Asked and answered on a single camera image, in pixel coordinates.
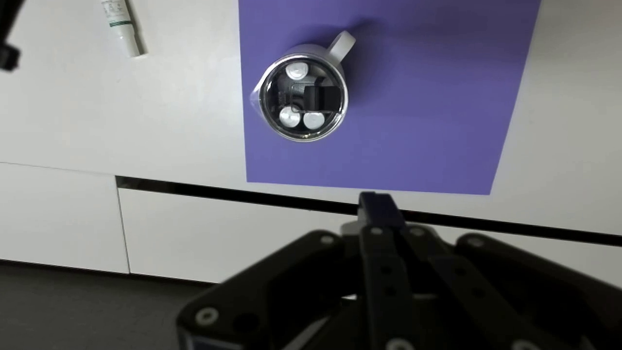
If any purple mat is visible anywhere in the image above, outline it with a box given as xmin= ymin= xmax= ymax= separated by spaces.
xmin=239 ymin=0 xmax=540 ymax=194

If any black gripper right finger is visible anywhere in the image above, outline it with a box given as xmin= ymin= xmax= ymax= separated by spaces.
xmin=387 ymin=196 xmax=406 ymax=227

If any white tube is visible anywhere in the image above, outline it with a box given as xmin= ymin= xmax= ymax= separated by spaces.
xmin=99 ymin=0 xmax=146 ymax=58

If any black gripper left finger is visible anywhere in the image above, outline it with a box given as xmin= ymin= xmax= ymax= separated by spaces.
xmin=358 ymin=192 xmax=397 ymax=233

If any black camera tripod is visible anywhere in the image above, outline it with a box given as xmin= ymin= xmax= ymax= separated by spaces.
xmin=0 ymin=0 xmax=25 ymax=71

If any white travel mug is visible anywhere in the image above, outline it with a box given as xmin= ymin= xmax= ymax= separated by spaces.
xmin=251 ymin=30 xmax=356 ymax=141

